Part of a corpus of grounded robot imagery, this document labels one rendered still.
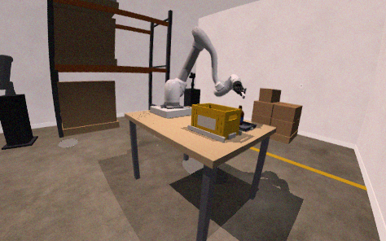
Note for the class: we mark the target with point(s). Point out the yellow crate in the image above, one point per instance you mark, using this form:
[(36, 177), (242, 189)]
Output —
[(205, 117)]

